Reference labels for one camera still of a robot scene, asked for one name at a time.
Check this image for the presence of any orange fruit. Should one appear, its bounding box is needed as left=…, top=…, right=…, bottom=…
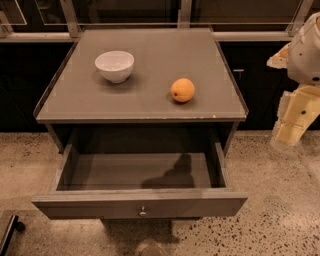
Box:
left=170, top=78, right=195, bottom=103

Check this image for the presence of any grey drawer cabinet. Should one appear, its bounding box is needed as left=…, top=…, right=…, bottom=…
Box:
left=34, top=28, right=248, bottom=150

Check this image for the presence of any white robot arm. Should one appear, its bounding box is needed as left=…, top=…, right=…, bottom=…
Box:
left=267, top=12, right=320, bottom=148

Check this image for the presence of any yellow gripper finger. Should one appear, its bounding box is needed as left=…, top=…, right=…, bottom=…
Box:
left=267, top=44, right=289, bottom=69
left=271, top=84, right=320, bottom=147

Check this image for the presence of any grey top drawer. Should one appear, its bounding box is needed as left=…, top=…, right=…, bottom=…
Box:
left=32, top=143, right=248, bottom=219

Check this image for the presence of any metal window frame rail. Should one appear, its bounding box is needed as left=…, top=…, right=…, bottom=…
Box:
left=0, top=0, right=320, bottom=42

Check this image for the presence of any white ceramic bowl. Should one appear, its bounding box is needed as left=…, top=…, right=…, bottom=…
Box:
left=95, top=51, right=135, bottom=83

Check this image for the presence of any black wheeled base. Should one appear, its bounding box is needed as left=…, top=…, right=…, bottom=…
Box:
left=0, top=215, right=25, bottom=256

